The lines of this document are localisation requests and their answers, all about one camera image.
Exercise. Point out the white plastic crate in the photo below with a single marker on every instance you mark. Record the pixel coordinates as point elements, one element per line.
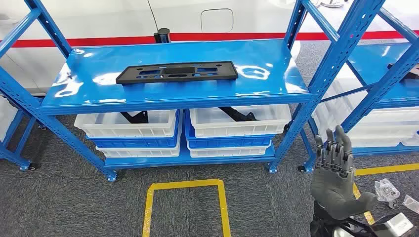
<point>392,117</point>
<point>108,129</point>
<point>379,142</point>
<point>386,130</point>
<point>229,129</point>
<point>6,117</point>
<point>137,153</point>
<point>229,152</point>

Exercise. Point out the blue plastic crate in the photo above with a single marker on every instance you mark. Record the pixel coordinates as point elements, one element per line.
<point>131,142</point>
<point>226,142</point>

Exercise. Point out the black plastic panel part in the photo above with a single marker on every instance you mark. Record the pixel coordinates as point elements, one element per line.
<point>131,77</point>

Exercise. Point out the crumpled clear plastic bag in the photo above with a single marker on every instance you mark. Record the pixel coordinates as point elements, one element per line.
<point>386,191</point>

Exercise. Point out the black stanchion post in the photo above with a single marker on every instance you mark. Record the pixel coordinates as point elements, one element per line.
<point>162,34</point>

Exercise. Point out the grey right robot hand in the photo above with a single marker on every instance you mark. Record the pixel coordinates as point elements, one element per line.
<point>334,193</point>

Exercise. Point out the blue metal shelf rack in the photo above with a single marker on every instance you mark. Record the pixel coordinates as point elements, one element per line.
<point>13,158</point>
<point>376,62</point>
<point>183,52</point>

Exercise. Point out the flat clear plastic bag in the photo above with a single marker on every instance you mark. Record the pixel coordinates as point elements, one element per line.
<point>411,203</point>

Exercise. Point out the small grey metal piece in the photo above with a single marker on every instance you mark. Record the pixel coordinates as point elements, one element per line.
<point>394,205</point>

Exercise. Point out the yellow floor tape square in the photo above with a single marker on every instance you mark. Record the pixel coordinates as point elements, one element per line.
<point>383,170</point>
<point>224,209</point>

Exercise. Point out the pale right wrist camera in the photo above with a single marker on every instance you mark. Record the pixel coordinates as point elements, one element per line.
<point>396,225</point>

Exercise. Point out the red barrier belt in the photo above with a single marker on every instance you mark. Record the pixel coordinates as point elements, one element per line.
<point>108,41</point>

